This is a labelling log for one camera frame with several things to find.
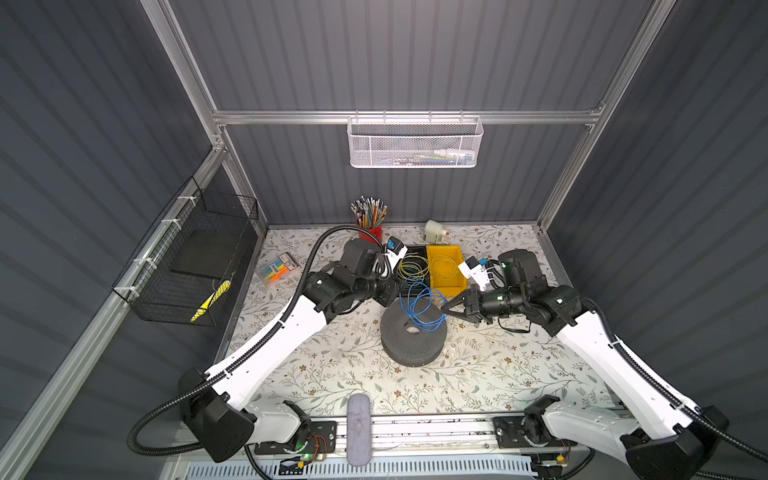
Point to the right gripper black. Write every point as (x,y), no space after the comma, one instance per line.
(470,303)

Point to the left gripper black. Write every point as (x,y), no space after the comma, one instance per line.
(387,293)

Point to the grey perforated cable spool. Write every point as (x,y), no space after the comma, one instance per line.
(413,336)

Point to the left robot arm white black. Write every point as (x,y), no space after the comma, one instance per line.
(218,405)

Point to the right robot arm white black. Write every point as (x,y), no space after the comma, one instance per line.
(666,435)

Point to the black plastic bin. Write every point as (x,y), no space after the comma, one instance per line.
(413,270)

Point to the yellow plastic bin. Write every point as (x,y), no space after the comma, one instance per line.
(444,273)

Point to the red pencil cup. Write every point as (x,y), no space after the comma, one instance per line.
(375,232)

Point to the bundle of pencils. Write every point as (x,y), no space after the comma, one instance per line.
(369,212)

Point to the pale green pencil sharpener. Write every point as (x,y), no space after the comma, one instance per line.
(435,233)

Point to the grey fuzzy oblong brush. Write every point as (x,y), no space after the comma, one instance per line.
(359,447)

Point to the yellow black striped tool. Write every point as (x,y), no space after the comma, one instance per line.
(211,300)

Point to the black pad in basket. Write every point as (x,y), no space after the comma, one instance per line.
(207,254)

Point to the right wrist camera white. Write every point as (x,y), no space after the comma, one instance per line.
(476,270)

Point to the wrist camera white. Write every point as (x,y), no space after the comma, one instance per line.
(476,270)
(395,251)

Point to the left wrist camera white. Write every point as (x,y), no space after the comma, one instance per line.
(395,251)

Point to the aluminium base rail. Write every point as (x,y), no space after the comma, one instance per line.
(455,434)

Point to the white wire mesh basket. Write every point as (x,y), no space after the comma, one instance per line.
(414,142)

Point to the black wire wall basket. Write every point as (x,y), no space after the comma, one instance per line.
(156,294)

